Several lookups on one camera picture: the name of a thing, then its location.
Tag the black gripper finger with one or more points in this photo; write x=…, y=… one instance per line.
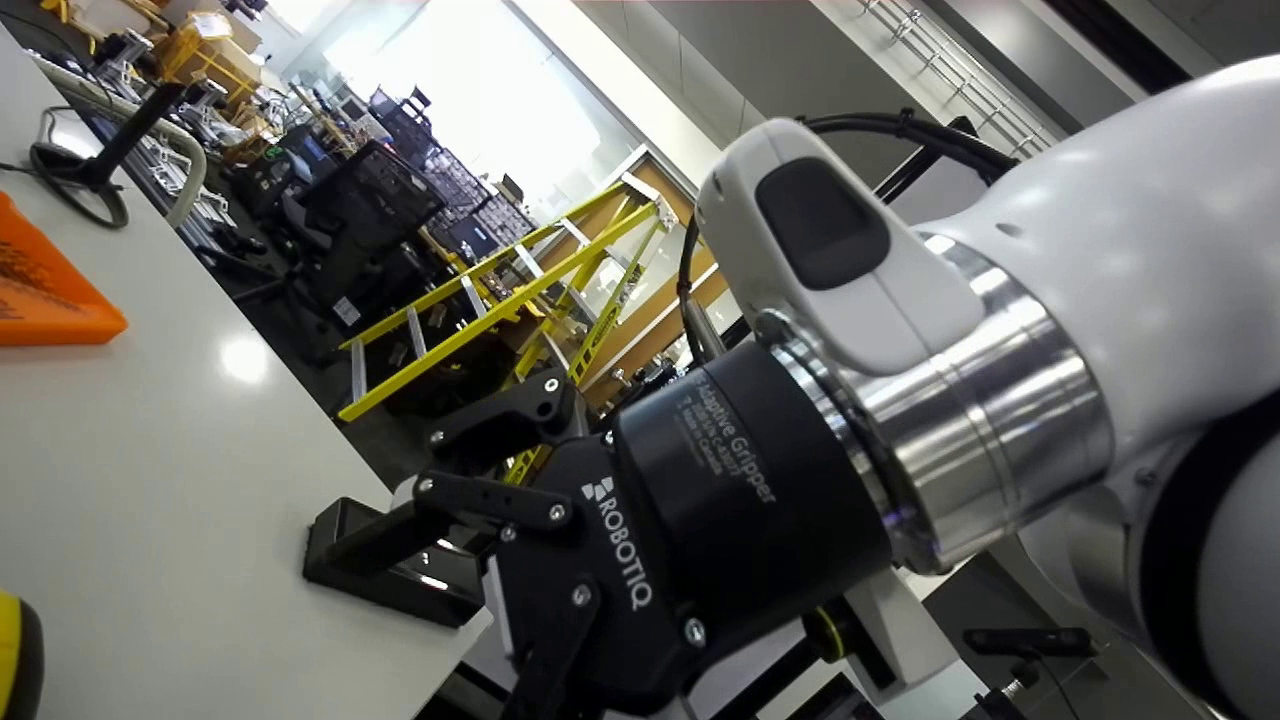
x=554, y=662
x=506, y=515

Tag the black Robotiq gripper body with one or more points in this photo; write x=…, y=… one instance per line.
x=744, y=493

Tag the yellow black measuring tape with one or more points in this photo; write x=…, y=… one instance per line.
x=15, y=665

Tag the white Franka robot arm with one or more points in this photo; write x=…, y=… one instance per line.
x=1173, y=241

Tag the black rectangular box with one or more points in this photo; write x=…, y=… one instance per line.
x=402, y=602

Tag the yellow step ladder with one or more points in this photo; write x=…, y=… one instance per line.
x=467, y=329

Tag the wooden door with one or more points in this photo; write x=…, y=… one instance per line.
x=660, y=320

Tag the dark electronics rack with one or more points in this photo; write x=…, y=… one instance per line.
x=467, y=201

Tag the black equipment cart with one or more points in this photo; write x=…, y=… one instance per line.
x=374, y=201

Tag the black stand on table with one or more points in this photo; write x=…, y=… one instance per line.
x=189, y=147

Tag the orange plastic tray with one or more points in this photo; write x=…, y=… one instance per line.
x=42, y=303

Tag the black stand with round base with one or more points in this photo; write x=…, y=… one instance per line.
x=134, y=125

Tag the yellow machine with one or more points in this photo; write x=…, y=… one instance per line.
x=201, y=54

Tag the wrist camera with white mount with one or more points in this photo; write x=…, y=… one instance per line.
x=905, y=625

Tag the metal wall railing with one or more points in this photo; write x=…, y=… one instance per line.
x=1014, y=95

